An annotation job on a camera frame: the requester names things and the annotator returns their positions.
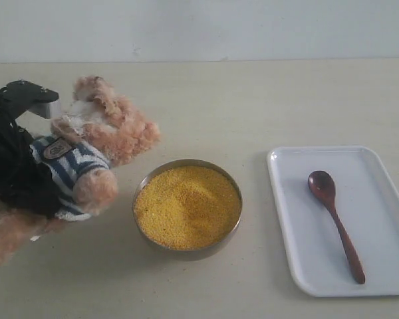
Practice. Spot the yellow millet grains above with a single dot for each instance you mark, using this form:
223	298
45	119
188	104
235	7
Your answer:
188	208

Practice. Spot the metal bowl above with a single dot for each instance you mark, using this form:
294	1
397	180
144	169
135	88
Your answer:
194	254

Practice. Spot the dark wooden spoon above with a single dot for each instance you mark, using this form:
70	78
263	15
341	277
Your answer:
322	186

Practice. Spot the teddy bear striped sweater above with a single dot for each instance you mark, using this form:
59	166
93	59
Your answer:
101	130

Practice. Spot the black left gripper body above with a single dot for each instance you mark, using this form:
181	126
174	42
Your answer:
24	183

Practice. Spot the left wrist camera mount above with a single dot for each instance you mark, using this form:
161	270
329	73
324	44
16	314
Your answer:
20	96

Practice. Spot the white rectangular tray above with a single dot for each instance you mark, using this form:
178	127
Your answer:
367	203

